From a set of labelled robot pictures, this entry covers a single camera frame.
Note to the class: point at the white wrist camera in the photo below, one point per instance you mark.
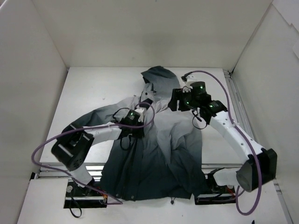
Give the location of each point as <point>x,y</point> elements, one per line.
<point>188,78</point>
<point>141,111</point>

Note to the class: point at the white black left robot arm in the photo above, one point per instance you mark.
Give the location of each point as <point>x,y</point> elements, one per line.
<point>72,149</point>

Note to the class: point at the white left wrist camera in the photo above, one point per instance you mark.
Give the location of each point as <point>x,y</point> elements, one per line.
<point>141,111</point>

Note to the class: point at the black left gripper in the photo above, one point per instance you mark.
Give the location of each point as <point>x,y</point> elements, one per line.
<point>134,131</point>

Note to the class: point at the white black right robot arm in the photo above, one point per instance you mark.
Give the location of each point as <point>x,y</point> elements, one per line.
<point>258,164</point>

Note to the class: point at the grey gradient hooded jacket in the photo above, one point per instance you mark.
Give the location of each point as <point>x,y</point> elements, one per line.
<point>166,162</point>

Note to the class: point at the aluminium rail right table edge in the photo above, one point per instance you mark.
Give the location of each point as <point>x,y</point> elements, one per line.
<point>243,119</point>

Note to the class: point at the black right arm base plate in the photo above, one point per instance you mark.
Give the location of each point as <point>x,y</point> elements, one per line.
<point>216,195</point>

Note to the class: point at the aluminium rail front table edge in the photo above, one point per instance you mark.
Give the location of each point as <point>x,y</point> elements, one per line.
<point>96,171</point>

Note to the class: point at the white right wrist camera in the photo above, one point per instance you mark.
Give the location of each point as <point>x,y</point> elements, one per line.
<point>188,78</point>

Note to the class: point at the aluminium rail table edge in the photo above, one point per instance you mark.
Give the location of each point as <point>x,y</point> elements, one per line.
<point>243,119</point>
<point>96,171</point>

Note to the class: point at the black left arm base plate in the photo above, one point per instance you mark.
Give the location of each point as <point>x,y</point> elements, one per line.
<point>88,200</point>

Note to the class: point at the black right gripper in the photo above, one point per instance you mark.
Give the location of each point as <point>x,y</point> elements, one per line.
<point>175,100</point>

